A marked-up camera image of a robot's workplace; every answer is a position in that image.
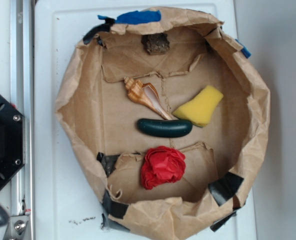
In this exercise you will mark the brown rock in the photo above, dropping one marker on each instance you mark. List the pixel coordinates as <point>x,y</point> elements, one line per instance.
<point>156,44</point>

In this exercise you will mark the dark green toy cucumber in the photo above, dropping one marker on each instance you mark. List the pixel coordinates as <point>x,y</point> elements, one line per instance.
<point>164,128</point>

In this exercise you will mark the brown paper bag bin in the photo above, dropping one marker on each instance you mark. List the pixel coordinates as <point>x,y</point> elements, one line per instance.
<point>222,159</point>

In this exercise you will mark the tan conch seashell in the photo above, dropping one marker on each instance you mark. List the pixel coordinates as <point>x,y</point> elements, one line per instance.
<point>145,94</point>

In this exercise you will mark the red crumpled paper ball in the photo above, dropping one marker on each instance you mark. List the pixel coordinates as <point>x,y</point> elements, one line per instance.
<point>162,165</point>

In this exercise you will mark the yellow sponge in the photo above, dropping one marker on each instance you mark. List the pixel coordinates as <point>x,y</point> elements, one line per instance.
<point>200,109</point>

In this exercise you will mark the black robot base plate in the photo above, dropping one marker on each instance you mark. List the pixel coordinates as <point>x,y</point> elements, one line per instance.
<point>11,141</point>

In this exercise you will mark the aluminium extrusion rail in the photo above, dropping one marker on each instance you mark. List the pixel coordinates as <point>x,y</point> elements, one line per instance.
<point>22,16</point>

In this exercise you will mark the metal corner bracket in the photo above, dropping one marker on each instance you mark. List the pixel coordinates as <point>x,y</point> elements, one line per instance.
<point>18,228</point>

